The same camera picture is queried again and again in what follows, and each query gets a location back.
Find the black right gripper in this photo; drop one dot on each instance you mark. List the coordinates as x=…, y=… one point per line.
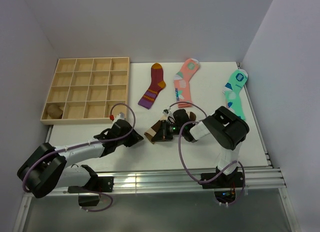
x=163, y=134

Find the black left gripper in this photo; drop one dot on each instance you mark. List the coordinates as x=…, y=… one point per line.
x=135, y=137

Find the cream brown striped sock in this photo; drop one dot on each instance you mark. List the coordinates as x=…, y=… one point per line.
x=149, y=133

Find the tan brown ribbed sock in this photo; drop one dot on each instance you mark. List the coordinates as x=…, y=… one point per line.
x=54, y=111

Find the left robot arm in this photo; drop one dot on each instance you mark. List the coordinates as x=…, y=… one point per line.
x=51, y=167

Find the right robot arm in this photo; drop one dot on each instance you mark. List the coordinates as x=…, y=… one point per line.
x=227, y=129

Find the maroon purple striped sock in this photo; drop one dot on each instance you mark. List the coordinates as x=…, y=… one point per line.
x=156, y=86

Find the pink patterned sock pair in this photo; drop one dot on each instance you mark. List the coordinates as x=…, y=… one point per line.
x=181, y=81

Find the wooden compartment tray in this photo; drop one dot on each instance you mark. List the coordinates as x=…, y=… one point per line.
x=88, y=90

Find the mint green patterned sock pair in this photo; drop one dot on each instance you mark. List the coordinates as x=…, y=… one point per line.
x=232, y=90

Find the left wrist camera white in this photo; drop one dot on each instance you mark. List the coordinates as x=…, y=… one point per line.
x=115, y=118

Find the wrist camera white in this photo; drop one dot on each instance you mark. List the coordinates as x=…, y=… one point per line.
x=115, y=118
x=167, y=112

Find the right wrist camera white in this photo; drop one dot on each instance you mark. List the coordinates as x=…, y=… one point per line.
x=167, y=112

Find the aluminium rail frame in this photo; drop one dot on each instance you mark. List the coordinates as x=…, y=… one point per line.
x=154, y=190

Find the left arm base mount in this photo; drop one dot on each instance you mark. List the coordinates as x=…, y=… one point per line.
x=94, y=192

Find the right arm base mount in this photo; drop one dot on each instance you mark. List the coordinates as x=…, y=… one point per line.
x=234, y=180

